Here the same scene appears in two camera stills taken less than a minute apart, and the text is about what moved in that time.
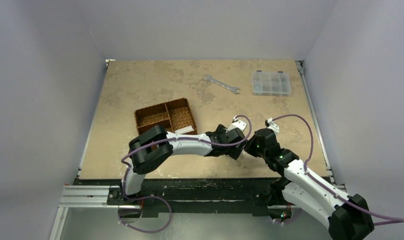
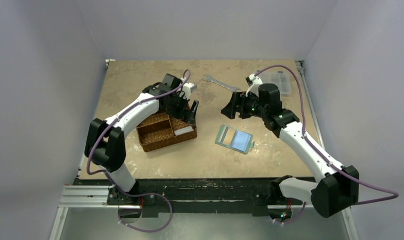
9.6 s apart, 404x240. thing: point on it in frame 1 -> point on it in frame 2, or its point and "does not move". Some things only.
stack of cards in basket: (185, 130) does not move
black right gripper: (254, 143) -> (237, 104)
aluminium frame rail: (82, 196) does not move
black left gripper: (233, 153) -> (181, 114)
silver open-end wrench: (209, 78) does not move
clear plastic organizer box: (271, 84) does not move
